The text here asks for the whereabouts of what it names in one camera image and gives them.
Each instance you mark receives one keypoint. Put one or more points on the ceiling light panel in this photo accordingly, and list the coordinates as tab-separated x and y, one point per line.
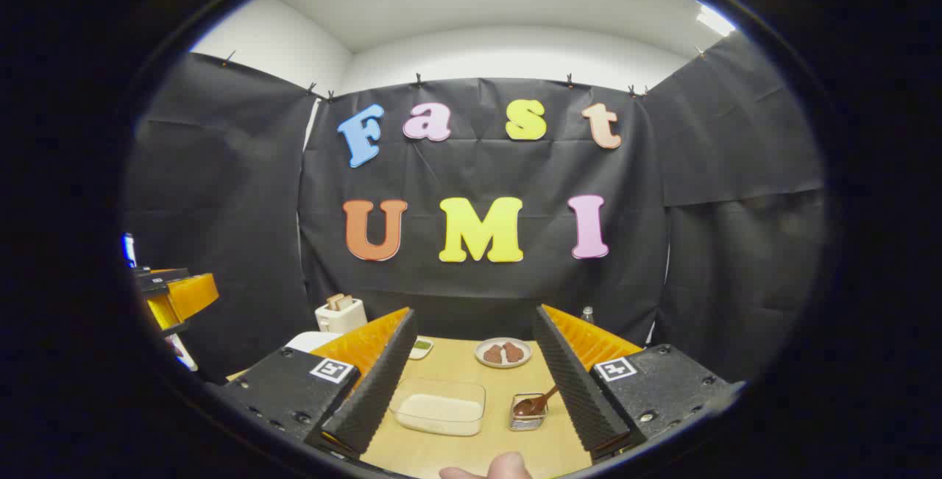
715	21

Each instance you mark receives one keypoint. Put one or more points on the brown wooden spoon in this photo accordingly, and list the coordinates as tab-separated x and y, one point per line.
531	405

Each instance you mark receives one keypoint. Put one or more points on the toast slice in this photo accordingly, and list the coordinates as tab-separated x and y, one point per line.
347	301
334	302

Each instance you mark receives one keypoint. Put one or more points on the brown meat piece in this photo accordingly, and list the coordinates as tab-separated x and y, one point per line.
514	352
493	354

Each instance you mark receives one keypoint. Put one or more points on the white toaster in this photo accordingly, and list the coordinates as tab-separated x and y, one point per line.
342	319

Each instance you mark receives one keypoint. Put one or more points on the white rice heap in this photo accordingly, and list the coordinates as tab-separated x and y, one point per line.
439	413

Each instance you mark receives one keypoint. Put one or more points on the white divided condiment dish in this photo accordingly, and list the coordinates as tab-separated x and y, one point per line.
423	349

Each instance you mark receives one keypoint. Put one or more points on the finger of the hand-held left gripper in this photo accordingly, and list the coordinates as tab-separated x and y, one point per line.
158	280
193	295

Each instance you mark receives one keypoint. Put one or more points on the clear plastic water bottle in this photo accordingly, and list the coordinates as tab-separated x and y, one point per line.
587	315

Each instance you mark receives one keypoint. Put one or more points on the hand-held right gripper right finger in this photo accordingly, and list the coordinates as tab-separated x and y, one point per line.
574	391

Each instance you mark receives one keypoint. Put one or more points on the clear rectangular container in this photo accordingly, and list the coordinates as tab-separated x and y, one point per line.
438	387

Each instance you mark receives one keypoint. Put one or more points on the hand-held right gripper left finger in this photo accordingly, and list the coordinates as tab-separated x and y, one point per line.
375	391

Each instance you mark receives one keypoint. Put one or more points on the white rice cooker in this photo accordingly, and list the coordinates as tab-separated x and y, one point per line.
313	341

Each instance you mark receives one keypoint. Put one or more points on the white round plate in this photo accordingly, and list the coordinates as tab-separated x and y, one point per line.
503	364

